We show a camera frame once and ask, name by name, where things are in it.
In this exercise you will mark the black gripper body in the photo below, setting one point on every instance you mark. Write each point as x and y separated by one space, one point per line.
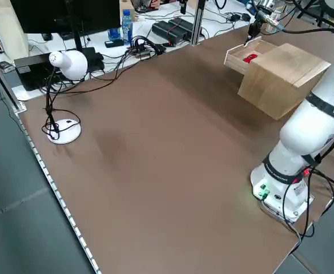
255 28

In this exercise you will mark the red toy car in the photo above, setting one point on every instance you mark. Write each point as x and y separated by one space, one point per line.
249 58

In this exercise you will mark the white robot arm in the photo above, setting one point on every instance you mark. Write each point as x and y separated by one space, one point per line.
298 134
265 3

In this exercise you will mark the light wooden cabinet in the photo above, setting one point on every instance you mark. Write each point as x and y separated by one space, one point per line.
283 80

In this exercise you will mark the black power adapter brick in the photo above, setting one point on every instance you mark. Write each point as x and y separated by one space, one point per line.
245 17
234 17

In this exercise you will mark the black finned power supply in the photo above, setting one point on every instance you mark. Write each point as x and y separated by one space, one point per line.
184 24
164 28

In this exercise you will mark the light wooden block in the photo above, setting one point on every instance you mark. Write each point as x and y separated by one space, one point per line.
133 8

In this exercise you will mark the water bottle with blue label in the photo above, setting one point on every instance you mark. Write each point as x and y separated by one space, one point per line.
127 28

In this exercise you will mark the small blue drink bottle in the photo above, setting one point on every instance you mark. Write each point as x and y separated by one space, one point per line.
114 34

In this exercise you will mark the white desk lamp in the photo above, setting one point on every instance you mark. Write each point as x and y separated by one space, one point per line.
72 65

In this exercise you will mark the black computer monitor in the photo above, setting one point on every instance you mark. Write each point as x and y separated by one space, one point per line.
55 14

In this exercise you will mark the black computer mouse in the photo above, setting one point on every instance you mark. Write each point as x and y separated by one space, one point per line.
47 36

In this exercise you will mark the black equipment box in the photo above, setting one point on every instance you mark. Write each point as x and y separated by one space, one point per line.
29 74

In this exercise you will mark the aluminium frame post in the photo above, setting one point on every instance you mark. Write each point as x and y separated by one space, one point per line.
197 23
4 82

